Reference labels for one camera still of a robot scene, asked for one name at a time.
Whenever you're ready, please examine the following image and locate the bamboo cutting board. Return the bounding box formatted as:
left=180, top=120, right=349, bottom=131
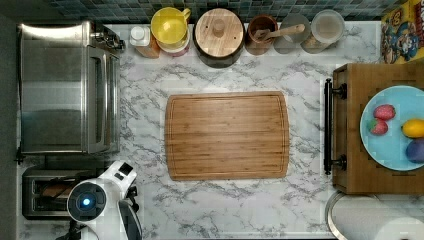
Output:
left=165, top=91, right=290, bottom=181

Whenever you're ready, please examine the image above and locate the purple plum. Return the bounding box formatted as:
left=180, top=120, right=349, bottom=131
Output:
left=406, top=138, right=424, bottom=163

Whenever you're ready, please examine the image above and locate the wooden spoon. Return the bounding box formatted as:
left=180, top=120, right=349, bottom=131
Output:
left=254, top=24, right=305, bottom=41

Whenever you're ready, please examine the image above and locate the white capped spice bottle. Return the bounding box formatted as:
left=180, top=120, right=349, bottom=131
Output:
left=130, top=26, right=160, bottom=59

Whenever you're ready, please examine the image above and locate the yellow cereal box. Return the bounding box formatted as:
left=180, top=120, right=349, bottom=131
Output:
left=380, top=0, right=424, bottom=64

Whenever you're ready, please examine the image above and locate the black slot toaster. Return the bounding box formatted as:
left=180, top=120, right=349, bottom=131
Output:
left=22, top=168, right=96, bottom=220

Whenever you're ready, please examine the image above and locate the brown ceramic cup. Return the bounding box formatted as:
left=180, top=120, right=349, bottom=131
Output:
left=245, top=14, right=278, bottom=55

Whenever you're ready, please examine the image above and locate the stainless steel toaster oven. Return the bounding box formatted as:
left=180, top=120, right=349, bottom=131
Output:
left=18, top=21, right=125, bottom=154

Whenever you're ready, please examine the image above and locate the pink white container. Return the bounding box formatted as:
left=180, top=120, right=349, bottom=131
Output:
left=158, top=33, right=190, bottom=57

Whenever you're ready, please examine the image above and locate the red strawberry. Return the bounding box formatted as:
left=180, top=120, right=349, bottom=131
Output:
left=368, top=118, right=388, bottom=136
left=373, top=104, right=396, bottom=121

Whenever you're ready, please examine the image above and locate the black jar wooden lid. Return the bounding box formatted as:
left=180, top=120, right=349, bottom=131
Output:
left=193, top=8, right=245, bottom=68

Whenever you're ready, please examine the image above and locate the toast slice in toaster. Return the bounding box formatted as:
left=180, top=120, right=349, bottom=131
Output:
left=40, top=182, right=74, bottom=198

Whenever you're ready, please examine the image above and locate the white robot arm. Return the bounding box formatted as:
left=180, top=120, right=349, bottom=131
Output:
left=67, top=161, right=142, bottom=240

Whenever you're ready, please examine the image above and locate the clear glass jar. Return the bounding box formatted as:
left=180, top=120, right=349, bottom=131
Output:
left=273, top=13, right=311, bottom=54

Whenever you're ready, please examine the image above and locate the clear jar white lid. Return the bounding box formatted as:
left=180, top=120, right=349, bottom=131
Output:
left=301, top=9, right=345, bottom=54

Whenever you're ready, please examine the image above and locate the black cabinet handle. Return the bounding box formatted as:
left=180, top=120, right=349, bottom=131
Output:
left=324, top=79, right=347, bottom=175

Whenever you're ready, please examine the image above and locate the yellow lemon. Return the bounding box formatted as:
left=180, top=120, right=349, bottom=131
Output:
left=401, top=118, right=424, bottom=138

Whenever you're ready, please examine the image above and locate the light blue plate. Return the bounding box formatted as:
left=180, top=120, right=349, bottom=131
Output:
left=360, top=85, right=424, bottom=171

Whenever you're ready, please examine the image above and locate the yellow measuring cup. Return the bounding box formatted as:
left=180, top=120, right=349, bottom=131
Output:
left=151, top=7, right=191, bottom=44

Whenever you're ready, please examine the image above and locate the wooden drawer cabinet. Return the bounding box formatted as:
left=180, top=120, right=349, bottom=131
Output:
left=331, top=63, right=423, bottom=195

